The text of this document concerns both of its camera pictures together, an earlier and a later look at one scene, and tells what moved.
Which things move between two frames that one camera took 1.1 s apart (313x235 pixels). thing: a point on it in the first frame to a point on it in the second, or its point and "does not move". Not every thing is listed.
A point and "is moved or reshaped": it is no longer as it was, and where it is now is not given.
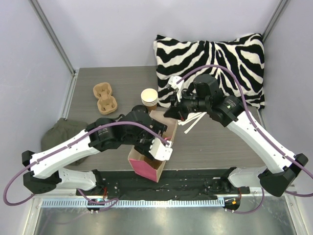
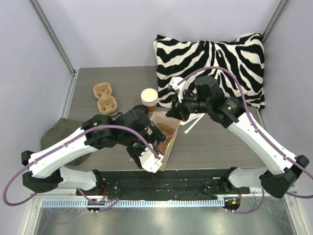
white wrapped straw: (190, 116) does not move
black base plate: (171, 183) does not move
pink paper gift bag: (151, 169) is moved or reshaped
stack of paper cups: (149, 97) does not move
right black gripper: (178, 107) does not move
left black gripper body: (144, 150) to (155, 133)
